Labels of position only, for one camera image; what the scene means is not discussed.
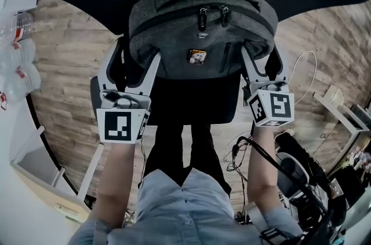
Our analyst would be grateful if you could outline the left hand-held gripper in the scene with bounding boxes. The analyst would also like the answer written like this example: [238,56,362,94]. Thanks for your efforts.
[96,36,162,145]

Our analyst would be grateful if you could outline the person's black trousers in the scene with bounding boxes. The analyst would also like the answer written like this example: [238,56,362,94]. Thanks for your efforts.
[140,121,232,197]

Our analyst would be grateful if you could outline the dark grey backpack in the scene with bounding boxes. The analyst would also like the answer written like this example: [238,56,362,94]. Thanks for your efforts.
[111,0,284,86]

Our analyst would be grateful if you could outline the person's light blue shirt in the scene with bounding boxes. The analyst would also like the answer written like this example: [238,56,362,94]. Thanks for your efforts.
[67,167,304,245]

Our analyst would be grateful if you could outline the thick black gripper cable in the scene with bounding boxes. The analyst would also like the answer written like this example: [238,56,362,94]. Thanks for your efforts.
[235,136,336,240]

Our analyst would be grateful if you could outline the white plastic bin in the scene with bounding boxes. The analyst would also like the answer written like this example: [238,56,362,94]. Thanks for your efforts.
[325,85,346,106]

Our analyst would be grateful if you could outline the person's right forearm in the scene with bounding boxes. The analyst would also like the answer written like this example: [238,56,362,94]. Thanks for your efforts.
[245,124,284,210]

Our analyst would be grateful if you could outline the cluster of clear water bottles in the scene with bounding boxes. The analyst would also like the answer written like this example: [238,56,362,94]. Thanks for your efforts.
[0,10,42,112]

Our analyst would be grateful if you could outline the white-legged table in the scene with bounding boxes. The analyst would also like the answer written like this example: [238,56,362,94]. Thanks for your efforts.
[312,84,371,140]

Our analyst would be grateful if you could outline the white metal frame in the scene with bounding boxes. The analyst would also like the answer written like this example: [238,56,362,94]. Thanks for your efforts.
[10,125,106,223]

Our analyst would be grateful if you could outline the person's left forearm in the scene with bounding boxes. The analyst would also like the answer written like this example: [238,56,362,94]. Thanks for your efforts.
[88,141,143,229]

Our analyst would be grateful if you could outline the white right arm strap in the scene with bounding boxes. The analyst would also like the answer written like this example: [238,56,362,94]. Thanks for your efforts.
[249,202,293,245]

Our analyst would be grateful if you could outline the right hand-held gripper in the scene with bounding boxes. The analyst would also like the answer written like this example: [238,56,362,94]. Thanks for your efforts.
[239,40,295,127]

